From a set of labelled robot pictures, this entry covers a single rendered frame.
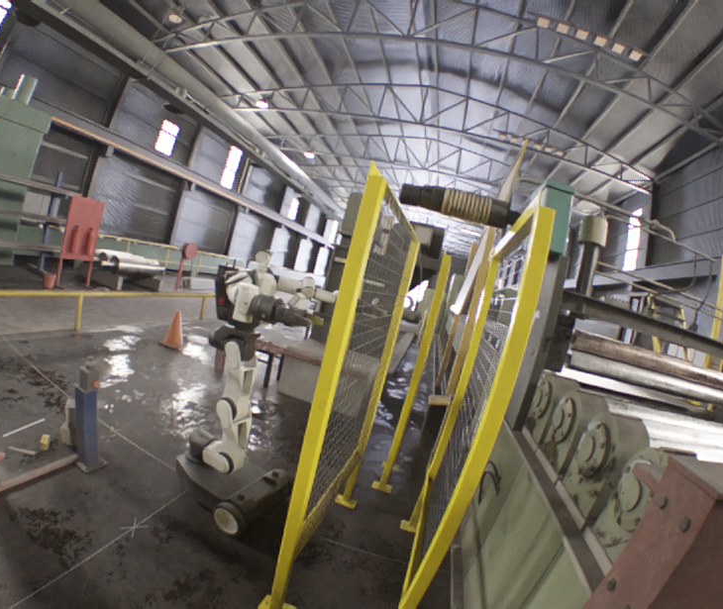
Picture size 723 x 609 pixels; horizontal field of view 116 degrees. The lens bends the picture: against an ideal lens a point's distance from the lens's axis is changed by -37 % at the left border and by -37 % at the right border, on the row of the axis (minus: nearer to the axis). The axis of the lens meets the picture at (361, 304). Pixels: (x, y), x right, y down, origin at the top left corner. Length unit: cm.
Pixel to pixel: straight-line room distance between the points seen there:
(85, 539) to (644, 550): 210
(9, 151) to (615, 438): 1032
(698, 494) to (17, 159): 1034
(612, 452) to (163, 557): 194
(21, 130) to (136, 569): 932
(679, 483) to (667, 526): 8
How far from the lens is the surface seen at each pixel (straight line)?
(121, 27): 1105
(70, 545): 204
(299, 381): 411
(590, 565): 117
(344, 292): 102
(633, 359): 243
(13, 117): 992
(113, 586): 186
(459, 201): 206
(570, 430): 156
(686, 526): 71
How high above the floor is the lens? 149
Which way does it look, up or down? 4 degrees down
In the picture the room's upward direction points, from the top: 14 degrees clockwise
